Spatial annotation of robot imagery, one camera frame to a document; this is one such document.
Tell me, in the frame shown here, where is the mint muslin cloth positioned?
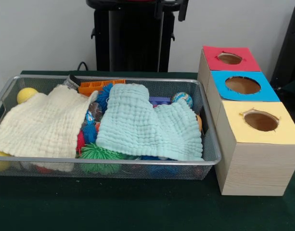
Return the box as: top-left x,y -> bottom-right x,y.
96,83 -> 205,161

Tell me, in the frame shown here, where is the cream muslin cloth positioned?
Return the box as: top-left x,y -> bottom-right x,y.
0,84 -> 102,173

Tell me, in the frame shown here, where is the wooden box with three holes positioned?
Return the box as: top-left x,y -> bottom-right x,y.
197,45 -> 295,196

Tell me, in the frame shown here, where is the purple toy block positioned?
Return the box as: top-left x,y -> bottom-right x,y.
149,96 -> 172,108

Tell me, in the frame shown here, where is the marbled blue bouncy ball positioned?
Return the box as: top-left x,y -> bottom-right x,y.
170,91 -> 193,108

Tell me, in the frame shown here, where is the blue spiky rubber ball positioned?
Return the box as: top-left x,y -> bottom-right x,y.
97,83 -> 114,114

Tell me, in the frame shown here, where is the green spiky rubber ball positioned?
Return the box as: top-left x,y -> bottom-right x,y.
78,143 -> 125,174

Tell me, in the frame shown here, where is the long orange toy block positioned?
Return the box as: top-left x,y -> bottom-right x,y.
78,78 -> 127,97

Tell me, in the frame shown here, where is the grey and black packet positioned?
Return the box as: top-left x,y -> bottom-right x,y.
63,74 -> 82,90

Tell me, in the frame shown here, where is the dark green tablecloth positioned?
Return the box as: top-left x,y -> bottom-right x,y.
0,70 -> 295,231

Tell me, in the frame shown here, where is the small yellow ball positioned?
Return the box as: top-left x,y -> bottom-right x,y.
16,88 -> 39,104

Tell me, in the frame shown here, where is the black equipment case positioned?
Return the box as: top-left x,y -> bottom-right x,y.
269,3 -> 295,90

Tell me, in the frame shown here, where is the silver wire mesh bin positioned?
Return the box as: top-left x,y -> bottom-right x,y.
0,74 -> 222,180

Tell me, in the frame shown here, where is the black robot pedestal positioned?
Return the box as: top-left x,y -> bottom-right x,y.
86,0 -> 190,72

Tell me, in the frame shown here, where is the black cable loop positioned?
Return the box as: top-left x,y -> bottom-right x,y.
77,61 -> 95,71

